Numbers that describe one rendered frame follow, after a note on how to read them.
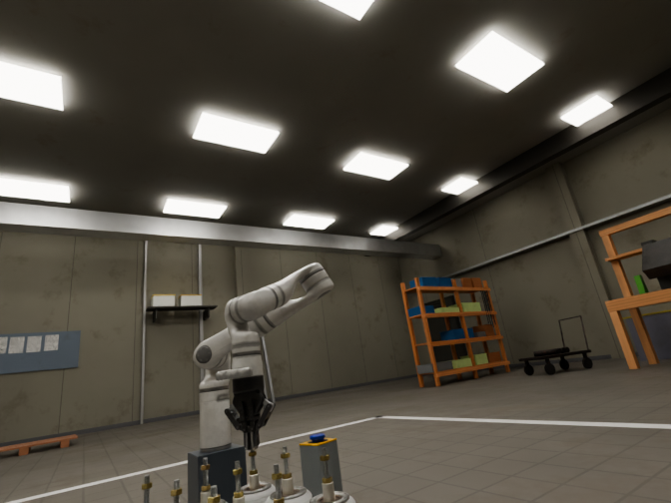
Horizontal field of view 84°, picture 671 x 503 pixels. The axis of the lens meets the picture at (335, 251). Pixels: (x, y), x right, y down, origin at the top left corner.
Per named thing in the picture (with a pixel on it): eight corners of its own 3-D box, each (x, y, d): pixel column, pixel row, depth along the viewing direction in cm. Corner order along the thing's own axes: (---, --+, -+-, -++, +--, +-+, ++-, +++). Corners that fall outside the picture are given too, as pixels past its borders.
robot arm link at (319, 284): (337, 287, 126) (276, 329, 127) (322, 264, 128) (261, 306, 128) (335, 286, 117) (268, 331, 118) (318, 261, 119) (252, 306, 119)
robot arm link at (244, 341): (222, 359, 94) (244, 354, 89) (220, 298, 98) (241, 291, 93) (244, 357, 99) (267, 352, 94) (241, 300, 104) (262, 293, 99)
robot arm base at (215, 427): (197, 451, 117) (196, 393, 122) (226, 444, 122) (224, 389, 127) (204, 454, 109) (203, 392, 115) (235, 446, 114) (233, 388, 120)
